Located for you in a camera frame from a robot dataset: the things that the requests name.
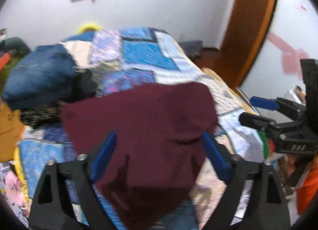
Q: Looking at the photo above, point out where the maroon button shirt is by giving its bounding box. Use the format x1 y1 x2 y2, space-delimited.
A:
61 82 218 229

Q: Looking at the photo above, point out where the grey bag on floor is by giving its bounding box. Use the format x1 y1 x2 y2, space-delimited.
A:
178 40 203 60

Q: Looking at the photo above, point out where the tan cutout cloth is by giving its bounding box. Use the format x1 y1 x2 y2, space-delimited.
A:
0 101 25 162

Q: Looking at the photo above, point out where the brown wooden door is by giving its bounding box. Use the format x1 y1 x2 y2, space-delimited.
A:
195 0 277 89

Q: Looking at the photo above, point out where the black patterned folded garment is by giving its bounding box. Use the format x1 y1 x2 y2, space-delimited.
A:
20 69 97 129

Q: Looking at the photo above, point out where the folded blue denim garment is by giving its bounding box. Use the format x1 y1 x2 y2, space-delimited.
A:
2 44 79 110

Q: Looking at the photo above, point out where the blue patchwork bed quilt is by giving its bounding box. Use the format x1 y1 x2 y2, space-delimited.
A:
14 27 265 229

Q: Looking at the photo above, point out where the yellow curved object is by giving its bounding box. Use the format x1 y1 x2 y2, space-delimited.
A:
77 22 102 34

